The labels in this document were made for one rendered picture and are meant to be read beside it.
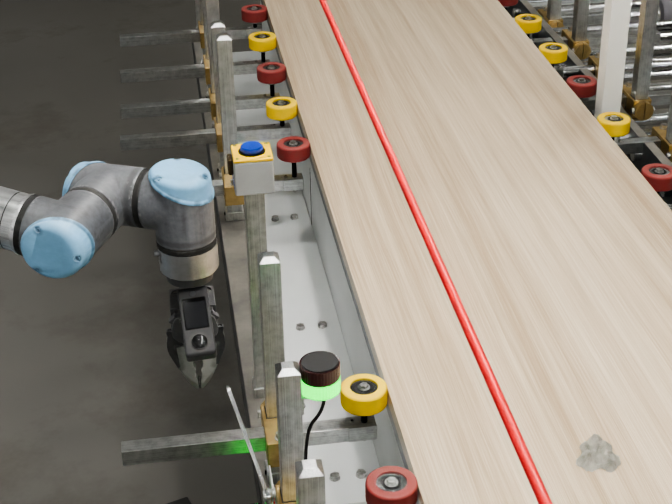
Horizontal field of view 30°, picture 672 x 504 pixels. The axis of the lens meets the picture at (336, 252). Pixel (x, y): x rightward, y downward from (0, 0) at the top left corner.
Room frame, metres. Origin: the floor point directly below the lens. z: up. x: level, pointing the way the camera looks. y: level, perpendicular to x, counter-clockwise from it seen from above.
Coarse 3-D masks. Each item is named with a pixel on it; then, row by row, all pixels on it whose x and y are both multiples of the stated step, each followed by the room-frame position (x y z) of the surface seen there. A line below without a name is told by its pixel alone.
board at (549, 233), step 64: (384, 0) 3.78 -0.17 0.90; (448, 0) 3.77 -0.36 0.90; (320, 64) 3.25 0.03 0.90; (384, 64) 3.24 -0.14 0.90; (448, 64) 3.23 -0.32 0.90; (512, 64) 3.22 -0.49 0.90; (320, 128) 2.82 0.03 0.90; (384, 128) 2.81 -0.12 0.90; (448, 128) 2.80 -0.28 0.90; (512, 128) 2.80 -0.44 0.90; (576, 128) 2.79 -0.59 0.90; (384, 192) 2.47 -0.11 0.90; (448, 192) 2.46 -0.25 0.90; (512, 192) 2.46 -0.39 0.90; (576, 192) 2.45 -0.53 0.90; (640, 192) 2.44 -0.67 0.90; (384, 256) 2.18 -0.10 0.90; (448, 256) 2.18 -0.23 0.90; (512, 256) 2.17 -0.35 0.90; (576, 256) 2.17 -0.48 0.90; (640, 256) 2.17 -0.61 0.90; (384, 320) 1.95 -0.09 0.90; (448, 320) 1.94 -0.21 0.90; (512, 320) 1.94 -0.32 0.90; (576, 320) 1.94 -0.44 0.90; (640, 320) 1.93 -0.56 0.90; (448, 384) 1.74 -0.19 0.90; (512, 384) 1.74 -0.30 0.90; (576, 384) 1.74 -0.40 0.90; (640, 384) 1.73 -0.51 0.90; (448, 448) 1.57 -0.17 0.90; (512, 448) 1.57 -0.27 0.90; (576, 448) 1.56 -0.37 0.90; (640, 448) 1.56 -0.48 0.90
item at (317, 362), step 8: (312, 352) 1.54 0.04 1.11; (320, 352) 1.54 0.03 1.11; (328, 352) 1.53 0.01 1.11; (304, 360) 1.52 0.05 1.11; (312, 360) 1.51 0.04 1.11; (320, 360) 1.51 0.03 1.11; (328, 360) 1.51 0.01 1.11; (336, 360) 1.51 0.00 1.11; (304, 368) 1.50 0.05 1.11; (312, 368) 1.49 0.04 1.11; (320, 368) 1.49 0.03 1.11; (328, 368) 1.49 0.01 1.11; (320, 408) 1.51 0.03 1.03; (312, 424) 1.51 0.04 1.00; (304, 448) 1.51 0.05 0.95; (304, 456) 1.51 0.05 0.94
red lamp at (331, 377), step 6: (306, 354) 1.53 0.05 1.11; (300, 360) 1.52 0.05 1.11; (300, 366) 1.50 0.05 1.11; (300, 372) 1.50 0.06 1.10; (306, 372) 1.49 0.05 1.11; (312, 372) 1.49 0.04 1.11; (330, 372) 1.49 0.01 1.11; (336, 372) 1.49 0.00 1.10; (306, 378) 1.49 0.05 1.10; (312, 378) 1.48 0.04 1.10; (318, 378) 1.48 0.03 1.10; (324, 378) 1.48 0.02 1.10; (330, 378) 1.49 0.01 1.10; (336, 378) 1.49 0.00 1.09; (312, 384) 1.48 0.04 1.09; (318, 384) 1.48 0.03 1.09; (324, 384) 1.48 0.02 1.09; (330, 384) 1.49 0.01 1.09
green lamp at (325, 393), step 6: (336, 384) 1.49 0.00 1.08; (306, 390) 1.49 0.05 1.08; (312, 390) 1.48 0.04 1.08; (318, 390) 1.48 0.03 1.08; (324, 390) 1.48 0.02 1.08; (330, 390) 1.49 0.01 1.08; (336, 390) 1.49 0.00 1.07; (306, 396) 1.49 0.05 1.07; (312, 396) 1.48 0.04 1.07; (318, 396) 1.48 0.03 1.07; (324, 396) 1.48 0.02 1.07; (330, 396) 1.49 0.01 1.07
